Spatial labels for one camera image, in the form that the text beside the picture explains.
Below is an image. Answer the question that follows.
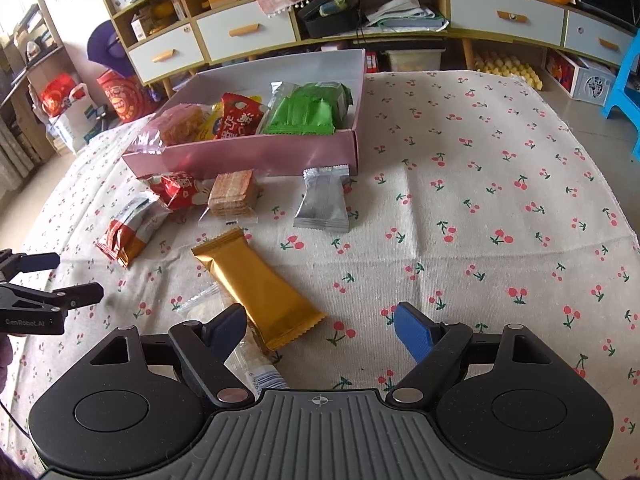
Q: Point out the clear rice cracker pack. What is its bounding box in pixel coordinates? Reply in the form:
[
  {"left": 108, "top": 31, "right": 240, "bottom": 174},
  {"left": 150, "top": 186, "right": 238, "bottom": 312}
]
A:
[{"left": 176, "top": 283, "right": 288, "bottom": 398}]

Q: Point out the gold foil snack bar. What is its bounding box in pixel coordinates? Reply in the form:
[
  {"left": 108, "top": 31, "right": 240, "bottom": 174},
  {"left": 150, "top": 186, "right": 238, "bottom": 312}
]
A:
[{"left": 192, "top": 228, "right": 326, "bottom": 351}]

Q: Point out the red snack packet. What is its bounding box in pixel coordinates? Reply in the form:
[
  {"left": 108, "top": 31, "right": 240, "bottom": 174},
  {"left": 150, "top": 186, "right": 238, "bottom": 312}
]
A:
[
  {"left": 216, "top": 92, "right": 268, "bottom": 139},
  {"left": 142, "top": 171, "right": 213, "bottom": 210}
]

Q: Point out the orange wafer pack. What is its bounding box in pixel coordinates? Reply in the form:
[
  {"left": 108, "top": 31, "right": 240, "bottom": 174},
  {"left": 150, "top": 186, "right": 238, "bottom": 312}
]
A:
[{"left": 207, "top": 170, "right": 259, "bottom": 218}]

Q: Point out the silver foil packet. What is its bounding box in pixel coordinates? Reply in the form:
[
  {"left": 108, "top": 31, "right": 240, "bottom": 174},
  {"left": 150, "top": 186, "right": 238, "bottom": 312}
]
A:
[{"left": 293, "top": 165, "right": 350, "bottom": 233}]

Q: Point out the green snack bag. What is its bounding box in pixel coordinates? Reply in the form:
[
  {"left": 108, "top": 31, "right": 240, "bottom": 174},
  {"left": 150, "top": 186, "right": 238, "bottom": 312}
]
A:
[{"left": 260, "top": 81, "right": 354, "bottom": 136}]

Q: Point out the white shopping bag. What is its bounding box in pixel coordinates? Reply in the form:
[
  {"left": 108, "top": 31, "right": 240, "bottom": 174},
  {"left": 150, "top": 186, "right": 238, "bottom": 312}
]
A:
[{"left": 51, "top": 82, "right": 100, "bottom": 155}]

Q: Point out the cherry print cloth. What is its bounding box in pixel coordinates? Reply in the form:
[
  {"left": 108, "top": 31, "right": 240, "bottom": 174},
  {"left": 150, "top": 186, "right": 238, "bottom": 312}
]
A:
[{"left": 1, "top": 72, "right": 639, "bottom": 479}]

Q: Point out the pink translucent snack bag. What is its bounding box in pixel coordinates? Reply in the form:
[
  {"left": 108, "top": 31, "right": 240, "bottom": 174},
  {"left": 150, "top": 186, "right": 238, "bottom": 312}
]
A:
[{"left": 128, "top": 103, "right": 207, "bottom": 154}]

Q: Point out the yellow snack packet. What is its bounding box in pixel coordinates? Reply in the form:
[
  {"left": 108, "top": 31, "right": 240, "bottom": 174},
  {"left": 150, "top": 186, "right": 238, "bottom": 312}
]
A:
[{"left": 195, "top": 101, "right": 224, "bottom": 142}]

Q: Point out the purple hat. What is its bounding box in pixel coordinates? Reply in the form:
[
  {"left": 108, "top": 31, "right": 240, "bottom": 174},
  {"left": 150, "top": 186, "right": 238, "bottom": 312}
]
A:
[{"left": 87, "top": 21, "right": 132, "bottom": 77}]

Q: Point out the pink cardboard box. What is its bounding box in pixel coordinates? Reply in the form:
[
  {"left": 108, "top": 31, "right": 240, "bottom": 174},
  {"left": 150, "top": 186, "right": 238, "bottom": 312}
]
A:
[{"left": 122, "top": 50, "right": 366, "bottom": 179}]

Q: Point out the clear plastic storage bin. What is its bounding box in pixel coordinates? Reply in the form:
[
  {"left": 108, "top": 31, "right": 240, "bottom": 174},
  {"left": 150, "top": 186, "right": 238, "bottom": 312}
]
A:
[{"left": 382, "top": 49, "right": 445, "bottom": 72}]

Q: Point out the yellow egg tray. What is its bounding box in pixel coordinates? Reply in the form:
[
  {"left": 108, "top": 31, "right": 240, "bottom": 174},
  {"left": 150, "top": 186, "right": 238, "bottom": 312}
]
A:
[{"left": 473, "top": 51, "right": 544, "bottom": 90}]

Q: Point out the white patterned storage box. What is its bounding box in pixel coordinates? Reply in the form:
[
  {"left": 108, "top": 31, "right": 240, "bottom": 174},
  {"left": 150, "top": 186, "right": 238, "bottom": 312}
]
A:
[{"left": 544, "top": 49, "right": 615, "bottom": 106}]

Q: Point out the blue plastic stool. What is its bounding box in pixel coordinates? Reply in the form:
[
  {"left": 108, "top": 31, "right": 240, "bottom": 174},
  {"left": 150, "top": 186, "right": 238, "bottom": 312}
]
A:
[{"left": 601, "top": 32, "right": 640, "bottom": 159}]

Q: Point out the wooden drawer cabinet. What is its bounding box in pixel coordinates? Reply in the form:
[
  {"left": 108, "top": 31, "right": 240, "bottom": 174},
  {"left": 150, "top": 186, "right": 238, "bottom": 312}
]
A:
[{"left": 103, "top": 0, "right": 634, "bottom": 84}]

